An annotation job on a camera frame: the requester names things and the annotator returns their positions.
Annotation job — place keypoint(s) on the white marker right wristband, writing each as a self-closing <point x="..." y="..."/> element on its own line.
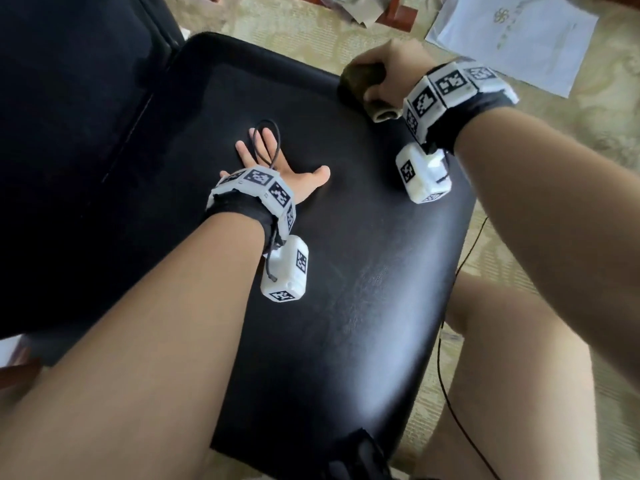
<point x="450" y="95"/>

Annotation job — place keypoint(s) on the person's right hand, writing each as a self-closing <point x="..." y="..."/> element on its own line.
<point x="395" y="75"/>

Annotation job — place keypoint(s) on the wooden luggage rack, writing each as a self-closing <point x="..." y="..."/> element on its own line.
<point x="400" y="13"/>

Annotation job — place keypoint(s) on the green cleaning cloth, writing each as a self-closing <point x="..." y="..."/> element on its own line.
<point x="352" y="90"/>

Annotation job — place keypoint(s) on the person's right forearm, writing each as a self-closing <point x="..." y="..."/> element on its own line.
<point x="560" y="215"/>

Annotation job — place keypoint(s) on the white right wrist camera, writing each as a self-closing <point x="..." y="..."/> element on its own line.
<point x="422" y="175"/>

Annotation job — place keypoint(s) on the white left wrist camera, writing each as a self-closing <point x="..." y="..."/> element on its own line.
<point x="285" y="270"/>

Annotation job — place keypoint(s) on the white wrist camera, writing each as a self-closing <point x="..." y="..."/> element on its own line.
<point x="422" y="175"/>
<point x="285" y="270"/>

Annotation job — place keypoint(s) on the person's left hand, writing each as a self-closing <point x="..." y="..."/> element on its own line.
<point x="275" y="170"/>

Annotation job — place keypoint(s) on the person's right leg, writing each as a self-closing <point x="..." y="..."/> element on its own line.
<point x="510" y="395"/>

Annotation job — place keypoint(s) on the black leather chair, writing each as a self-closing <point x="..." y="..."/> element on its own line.
<point x="300" y="295"/>

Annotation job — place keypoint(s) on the person's left forearm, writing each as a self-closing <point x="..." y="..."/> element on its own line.
<point x="120" y="375"/>

